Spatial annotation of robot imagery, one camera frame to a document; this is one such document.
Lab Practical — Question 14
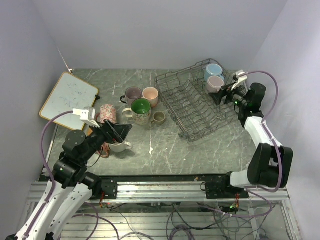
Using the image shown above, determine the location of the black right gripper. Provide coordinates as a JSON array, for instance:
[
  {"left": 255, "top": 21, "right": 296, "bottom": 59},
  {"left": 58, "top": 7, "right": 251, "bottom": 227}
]
[{"left": 209, "top": 81, "right": 248, "bottom": 108}]

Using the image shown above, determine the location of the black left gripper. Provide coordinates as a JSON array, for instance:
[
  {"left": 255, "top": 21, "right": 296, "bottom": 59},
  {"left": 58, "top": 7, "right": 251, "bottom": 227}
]
[{"left": 79, "top": 117, "right": 132, "bottom": 162}]

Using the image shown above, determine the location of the pink patterned mug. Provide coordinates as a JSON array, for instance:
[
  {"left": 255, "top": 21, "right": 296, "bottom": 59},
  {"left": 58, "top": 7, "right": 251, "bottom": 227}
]
[{"left": 95, "top": 104, "right": 117, "bottom": 124}]

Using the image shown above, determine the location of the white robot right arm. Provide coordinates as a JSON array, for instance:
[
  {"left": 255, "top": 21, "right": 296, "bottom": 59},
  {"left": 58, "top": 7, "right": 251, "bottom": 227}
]
[{"left": 208, "top": 83, "right": 294, "bottom": 198}]

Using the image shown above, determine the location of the small whiteboard wooden frame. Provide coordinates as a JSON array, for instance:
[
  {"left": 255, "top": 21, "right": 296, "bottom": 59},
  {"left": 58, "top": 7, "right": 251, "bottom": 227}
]
[{"left": 39, "top": 72, "right": 99, "bottom": 120}]

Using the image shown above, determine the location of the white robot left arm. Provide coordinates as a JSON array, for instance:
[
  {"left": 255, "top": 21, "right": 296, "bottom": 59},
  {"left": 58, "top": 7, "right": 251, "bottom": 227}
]
[{"left": 7, "top": 120, "right": 133, "bottom": 240}]

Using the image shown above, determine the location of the purple mug dark handle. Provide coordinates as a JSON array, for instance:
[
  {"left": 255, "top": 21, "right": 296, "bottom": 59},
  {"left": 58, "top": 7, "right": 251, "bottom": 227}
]
[{"left": 120, "top": 86, "right": 143, "bottom": 106}]

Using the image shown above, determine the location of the peach pink mug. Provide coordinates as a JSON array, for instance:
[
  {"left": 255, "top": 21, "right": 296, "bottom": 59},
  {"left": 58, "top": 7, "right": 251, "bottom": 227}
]
[{"left": 142, "top": 87, "right": 159, "bottom": 108}]

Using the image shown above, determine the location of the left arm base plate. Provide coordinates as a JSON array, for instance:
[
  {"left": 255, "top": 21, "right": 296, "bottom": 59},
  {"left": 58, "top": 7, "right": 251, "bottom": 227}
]
[{"left": 90, "top": 178, "right": 118, "bottom": 200}]

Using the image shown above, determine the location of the cream white speckled mug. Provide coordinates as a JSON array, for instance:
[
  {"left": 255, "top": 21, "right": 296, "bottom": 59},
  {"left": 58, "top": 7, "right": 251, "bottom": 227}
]
[{"left": 108, "top": 141, "right": 133, "bottom": 153}]

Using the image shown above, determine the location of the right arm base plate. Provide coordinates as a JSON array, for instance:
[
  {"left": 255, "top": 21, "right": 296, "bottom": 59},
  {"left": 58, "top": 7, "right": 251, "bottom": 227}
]
[{"left": 200, "top": 179, "right": 249, "bottom": 200}]

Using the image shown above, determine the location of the small olive grey cup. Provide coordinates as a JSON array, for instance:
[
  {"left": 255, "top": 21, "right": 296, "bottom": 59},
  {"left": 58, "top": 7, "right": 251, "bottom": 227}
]
[{"left": 151, "top": 111, "right": 166, "bottom": 126}]

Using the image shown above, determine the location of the aluminium mounting rail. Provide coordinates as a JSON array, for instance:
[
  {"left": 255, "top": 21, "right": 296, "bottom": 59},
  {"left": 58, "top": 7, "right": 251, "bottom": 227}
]
[{"left": 27, "top": 180, "right": 290, "bottom": 203}]

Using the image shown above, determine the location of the orange mug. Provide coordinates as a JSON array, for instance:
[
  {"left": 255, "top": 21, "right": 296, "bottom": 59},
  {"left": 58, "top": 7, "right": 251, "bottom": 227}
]
[{"left": 96, "top": 142, "right": 110, "bottom": 159}]

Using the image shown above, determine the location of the green inside floral mug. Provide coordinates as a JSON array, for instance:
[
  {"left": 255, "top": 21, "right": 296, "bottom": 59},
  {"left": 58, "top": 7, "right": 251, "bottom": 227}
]
[{"left": 122, "top": 98, "right": 152, "bottom": 126}]

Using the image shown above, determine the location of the grey wire dish rack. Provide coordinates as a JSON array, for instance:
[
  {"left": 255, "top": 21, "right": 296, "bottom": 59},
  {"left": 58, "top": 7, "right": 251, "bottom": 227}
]
[{"left": 155, "top": 58, "right": 238, "bottom": 143}]

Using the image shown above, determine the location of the lavender mug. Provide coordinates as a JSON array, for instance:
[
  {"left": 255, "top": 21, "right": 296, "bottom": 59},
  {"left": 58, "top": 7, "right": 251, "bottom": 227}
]
[{"left": 206, "top": 76, "right": 225, "bottom": 94}]

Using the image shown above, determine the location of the light blue mug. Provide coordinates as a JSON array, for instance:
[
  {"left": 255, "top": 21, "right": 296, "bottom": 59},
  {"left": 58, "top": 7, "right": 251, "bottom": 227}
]
[{"left": 204, "top": 63, "right": 224, "bottom": 81}]

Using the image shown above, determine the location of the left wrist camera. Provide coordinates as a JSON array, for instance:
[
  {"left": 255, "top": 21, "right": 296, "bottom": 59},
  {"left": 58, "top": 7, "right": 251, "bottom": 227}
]
[{"left": 72, "top": 107, "right": 101, "bottom": 129}]

